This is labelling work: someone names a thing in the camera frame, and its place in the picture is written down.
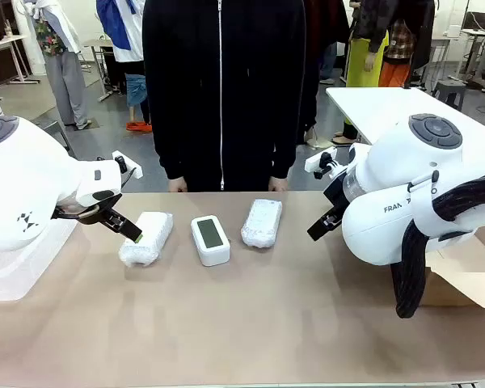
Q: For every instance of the black computer monitor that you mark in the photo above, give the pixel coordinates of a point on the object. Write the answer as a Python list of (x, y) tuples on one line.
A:
[(477, 21)]

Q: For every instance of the mannequin floral shirt grey trousers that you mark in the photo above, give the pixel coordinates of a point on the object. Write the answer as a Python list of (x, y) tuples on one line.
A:
[(68, 81)]

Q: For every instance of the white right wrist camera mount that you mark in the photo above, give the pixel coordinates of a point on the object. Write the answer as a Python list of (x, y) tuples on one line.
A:
[(319, 159)]

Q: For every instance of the bubble-wrapped clock, printed label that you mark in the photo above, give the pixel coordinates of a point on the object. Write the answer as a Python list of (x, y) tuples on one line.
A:
[(262, 222)]

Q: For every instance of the mannequin blue white jacket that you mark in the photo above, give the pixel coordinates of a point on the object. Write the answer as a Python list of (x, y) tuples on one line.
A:
[(125, 36)]

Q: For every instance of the white desk with metal legs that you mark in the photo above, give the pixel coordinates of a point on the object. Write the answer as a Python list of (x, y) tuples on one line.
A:
[(8, 44)]

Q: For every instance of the bubble-wrapped clock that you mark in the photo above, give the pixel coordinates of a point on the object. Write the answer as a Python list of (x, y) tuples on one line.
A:
[(155, 238), (262, 222)]

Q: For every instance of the mannequin plaid shirt orange trousers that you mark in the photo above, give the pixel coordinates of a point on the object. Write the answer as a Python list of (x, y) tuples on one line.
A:
[(396, 52)]

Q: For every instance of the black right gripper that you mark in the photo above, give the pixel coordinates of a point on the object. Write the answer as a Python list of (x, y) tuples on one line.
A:
[(338, 198)]

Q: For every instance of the mannequin in dark red clothing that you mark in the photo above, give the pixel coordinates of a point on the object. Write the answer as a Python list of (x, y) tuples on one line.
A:
[(327, 20)]

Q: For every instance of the mannequin in yellow skirt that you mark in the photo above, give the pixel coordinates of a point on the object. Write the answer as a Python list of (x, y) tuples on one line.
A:
[(363, 60)]

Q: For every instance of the person's right hand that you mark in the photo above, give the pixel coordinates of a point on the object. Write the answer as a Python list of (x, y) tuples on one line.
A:
[(178, 184)]

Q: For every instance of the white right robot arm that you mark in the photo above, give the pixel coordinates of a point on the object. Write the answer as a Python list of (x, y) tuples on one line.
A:
[(392, 190)]

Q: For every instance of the brown cardboard box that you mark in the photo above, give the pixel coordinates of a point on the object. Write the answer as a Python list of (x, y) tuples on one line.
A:
[(460, 283)]

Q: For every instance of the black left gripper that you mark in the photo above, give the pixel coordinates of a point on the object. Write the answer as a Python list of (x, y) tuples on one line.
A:
[(89, 214)]

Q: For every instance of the unwrapped white digital clock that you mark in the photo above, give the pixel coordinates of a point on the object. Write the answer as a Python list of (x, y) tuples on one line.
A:
[(210, 238)]

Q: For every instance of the person in black zip hoodie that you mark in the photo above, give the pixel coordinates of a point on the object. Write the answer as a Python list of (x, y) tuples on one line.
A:
[(194, 81)]

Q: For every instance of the hanging dark coat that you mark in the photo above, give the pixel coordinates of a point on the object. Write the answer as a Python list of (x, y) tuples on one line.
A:
[(424, 32)]

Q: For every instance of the orange shoes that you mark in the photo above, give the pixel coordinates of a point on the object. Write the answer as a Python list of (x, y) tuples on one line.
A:
[(139, 127)]

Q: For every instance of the small grey-legged table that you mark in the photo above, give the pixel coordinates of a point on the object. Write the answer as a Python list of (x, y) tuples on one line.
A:
[(101, 52)]

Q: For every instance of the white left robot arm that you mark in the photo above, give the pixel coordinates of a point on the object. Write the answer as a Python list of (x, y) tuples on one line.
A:
[(24, 174)]

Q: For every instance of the white workstation desk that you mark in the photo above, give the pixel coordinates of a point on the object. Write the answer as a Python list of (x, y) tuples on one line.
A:
[(475, 44)]

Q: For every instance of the person's left hand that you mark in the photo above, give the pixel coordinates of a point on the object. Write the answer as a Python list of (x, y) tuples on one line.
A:
[(278, 184)]

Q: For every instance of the person in blue jeans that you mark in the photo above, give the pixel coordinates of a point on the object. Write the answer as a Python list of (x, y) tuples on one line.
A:
[(331, 60)]

